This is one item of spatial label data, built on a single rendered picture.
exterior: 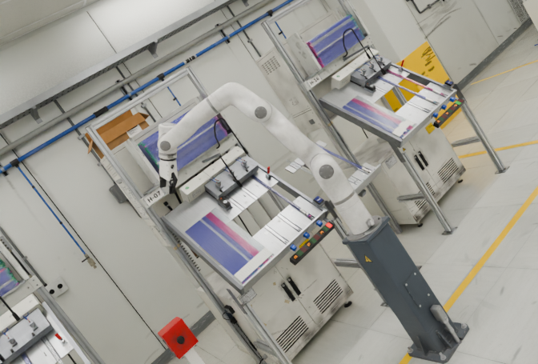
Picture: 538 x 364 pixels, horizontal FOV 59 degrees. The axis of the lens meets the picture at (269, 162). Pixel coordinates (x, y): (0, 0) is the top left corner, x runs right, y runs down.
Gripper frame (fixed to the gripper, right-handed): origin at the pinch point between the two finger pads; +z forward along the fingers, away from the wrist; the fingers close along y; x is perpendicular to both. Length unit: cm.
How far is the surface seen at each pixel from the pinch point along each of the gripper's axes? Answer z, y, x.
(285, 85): -29, 85, -148
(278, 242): 39, -14, -62
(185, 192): 24, 44, -36
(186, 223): 39, 33, -30
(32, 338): 76, 25, 59
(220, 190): 22, 31, -52
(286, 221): 32, -7, -73
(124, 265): 134, 160, -45
